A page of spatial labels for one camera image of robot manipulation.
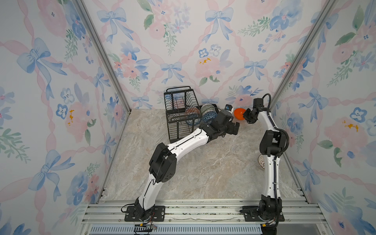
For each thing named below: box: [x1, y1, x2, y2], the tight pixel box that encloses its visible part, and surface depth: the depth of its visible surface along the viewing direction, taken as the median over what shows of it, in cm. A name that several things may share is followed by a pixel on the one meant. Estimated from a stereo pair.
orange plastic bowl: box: [234, 107, 246, 120], surface depth 115 cm
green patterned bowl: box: [200, 103, 216, 116], surface depth 115 cm
